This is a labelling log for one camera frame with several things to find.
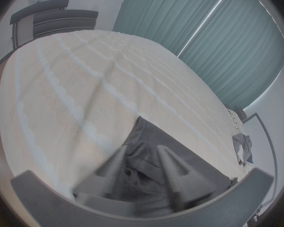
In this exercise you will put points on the black T-shirt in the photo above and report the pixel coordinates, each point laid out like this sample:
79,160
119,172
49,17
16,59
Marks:
151,164

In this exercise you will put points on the bed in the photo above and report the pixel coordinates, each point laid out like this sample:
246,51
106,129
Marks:
85,79

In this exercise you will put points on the grey bedside table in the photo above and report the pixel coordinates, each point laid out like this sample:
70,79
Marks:
239,111

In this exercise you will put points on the white printed pillow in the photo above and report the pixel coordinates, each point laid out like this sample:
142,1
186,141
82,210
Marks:
236,124

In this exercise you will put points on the black chest of drawers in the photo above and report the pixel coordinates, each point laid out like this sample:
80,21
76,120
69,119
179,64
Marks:
64,21

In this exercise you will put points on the pile of clothes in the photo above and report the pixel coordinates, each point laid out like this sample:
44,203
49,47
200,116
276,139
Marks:
243,148

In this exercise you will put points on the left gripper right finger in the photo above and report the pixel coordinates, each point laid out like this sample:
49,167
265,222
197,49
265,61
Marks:
187,183

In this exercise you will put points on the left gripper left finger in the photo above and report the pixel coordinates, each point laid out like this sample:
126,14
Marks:
101,178

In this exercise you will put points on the blue-green curtain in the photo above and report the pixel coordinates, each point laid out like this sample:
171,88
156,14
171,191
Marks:
161,15
239,55

